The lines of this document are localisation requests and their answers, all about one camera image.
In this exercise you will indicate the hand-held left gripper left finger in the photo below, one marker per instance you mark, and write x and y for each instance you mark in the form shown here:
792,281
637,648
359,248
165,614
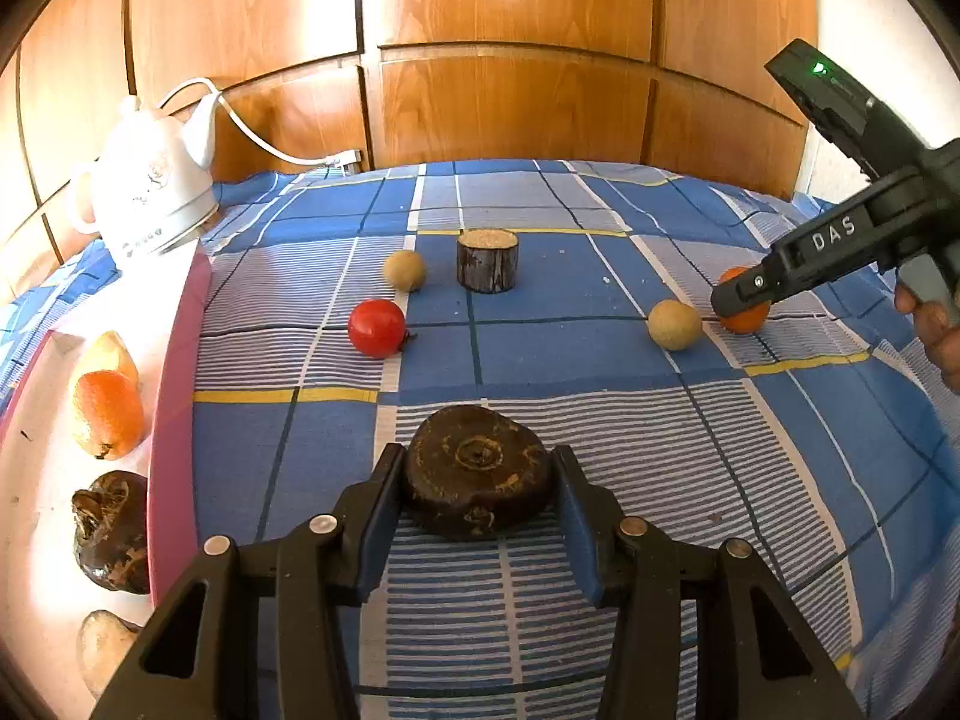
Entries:
379,532

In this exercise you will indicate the white ceramic electric kettle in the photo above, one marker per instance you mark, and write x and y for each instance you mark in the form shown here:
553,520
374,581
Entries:
150,187

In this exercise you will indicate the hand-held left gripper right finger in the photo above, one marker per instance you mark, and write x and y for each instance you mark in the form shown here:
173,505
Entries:
581,532

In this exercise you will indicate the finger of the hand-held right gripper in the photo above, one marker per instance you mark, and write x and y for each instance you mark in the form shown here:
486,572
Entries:
746,289

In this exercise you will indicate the yellow banana piece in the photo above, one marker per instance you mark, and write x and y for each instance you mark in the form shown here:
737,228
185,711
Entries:
112,356

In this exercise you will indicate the wooden panelled wardrobe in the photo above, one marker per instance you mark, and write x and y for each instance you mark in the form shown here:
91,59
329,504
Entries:
487,15

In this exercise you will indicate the small orange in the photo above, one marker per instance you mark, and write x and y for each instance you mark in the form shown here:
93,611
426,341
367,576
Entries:
746,321

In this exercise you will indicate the blue plaid tablecloth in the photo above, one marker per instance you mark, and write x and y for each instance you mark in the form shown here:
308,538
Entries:
600,390

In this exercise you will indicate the dark crusty water chestnut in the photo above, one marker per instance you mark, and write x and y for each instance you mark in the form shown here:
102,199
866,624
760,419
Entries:
112,540

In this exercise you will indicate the white power plug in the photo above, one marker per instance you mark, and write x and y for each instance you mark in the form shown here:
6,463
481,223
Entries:
349,160

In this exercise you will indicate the tan longan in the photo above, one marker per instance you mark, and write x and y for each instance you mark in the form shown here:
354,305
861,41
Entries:
675,325
403,270

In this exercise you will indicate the dark ringed water chestnut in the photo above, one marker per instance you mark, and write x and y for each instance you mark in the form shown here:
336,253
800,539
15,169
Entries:
476,465

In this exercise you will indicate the pink cardboard box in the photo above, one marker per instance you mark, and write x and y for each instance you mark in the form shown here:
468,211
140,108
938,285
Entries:
30,540

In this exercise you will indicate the red cherry tomato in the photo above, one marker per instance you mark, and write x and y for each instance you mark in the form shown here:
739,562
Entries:
376,328

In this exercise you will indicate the wooden log stump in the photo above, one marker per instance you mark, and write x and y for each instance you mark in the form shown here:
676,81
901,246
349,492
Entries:
487,262

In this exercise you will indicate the person's right hand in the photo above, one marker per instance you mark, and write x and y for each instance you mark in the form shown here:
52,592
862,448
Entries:
941,341

